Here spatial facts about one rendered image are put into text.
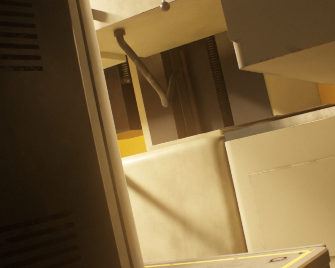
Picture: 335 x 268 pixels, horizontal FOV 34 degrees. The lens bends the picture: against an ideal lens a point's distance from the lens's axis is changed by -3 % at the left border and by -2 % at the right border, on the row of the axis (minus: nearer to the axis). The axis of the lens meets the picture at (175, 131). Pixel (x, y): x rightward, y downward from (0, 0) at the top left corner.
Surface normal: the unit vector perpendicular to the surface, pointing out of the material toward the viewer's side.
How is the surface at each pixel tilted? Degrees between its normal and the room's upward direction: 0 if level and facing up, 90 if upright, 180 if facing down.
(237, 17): 90
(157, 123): 90
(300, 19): 90
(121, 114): 90
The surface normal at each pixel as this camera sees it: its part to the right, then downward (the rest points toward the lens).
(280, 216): -0.47, 0.04
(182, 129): 0.86, -0.22
